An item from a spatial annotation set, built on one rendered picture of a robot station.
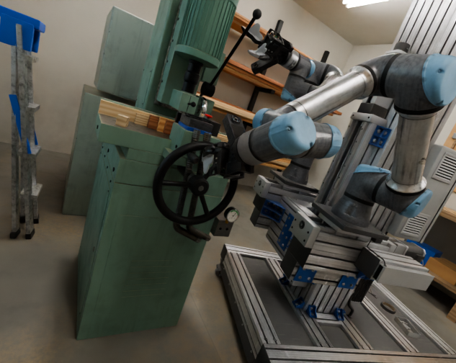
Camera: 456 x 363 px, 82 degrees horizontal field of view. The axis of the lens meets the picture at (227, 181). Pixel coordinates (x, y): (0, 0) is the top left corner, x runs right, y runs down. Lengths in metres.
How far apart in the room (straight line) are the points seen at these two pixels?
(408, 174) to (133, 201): 0.93
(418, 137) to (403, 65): 0.21
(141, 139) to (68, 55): 2.53
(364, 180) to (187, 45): 0.82
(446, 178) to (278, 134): 1.22
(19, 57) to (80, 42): 1.78
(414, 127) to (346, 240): 0.49
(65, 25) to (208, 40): 2.49
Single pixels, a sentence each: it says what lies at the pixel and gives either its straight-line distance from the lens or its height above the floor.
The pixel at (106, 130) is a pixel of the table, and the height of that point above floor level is 0.88.
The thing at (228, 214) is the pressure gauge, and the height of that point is 0.67.
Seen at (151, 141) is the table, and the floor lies 0.88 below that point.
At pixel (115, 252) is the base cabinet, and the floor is 0.43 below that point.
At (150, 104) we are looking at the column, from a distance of 1.28.
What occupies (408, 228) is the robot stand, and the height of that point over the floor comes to 0.82.
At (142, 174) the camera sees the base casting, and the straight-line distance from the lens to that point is 0.98.
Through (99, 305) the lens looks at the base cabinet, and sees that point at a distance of 1.28.
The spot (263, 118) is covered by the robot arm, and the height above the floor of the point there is 1.07.
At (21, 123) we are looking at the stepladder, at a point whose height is 0.66.
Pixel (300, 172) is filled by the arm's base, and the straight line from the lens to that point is 1.51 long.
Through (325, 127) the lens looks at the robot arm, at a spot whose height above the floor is 1.10.
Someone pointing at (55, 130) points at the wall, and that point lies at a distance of 3.50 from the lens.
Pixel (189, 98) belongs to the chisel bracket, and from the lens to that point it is 1.08.
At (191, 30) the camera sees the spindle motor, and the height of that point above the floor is 1.28.
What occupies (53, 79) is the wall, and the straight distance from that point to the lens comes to 3.42.
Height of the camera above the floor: 1.06
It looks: 14 degrees down
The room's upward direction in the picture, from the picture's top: 20 degrees clockwise
